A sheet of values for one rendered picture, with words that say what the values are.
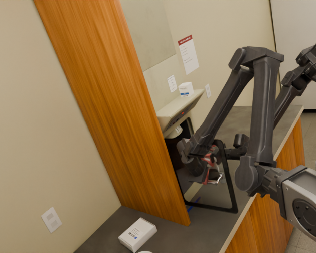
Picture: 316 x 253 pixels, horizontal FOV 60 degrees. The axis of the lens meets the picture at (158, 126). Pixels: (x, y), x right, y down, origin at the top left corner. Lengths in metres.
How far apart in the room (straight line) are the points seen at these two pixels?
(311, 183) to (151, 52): 0.89
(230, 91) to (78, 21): 0.68
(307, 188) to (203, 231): 0.82
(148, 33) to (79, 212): 1.00
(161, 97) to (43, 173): 0.68
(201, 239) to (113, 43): 0.95
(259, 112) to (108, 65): 0.65
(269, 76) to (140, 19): 0.66
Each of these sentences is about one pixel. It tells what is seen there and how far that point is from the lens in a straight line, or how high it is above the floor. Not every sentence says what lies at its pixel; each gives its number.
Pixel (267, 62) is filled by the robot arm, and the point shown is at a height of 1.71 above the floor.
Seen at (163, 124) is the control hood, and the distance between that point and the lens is 1.24.
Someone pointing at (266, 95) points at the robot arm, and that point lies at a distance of 0.85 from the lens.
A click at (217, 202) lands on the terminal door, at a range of 1.39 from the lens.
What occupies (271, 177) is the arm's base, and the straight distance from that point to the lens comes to 0.77.
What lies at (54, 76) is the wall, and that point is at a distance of 1.48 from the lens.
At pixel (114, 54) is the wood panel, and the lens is 1.15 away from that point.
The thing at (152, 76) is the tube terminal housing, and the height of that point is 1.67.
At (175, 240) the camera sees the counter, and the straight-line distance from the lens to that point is 1.43.
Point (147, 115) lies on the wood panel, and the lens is 1.16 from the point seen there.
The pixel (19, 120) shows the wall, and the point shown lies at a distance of 1.39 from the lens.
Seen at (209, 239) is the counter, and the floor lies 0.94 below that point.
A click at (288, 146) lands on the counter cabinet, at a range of 2.23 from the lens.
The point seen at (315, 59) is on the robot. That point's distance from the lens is 0.85.
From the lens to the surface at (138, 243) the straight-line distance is 1.44.
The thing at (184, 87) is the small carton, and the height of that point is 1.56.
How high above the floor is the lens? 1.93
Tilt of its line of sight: 22 degrees down
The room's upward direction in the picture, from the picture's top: 18 degrees counter-clockwise
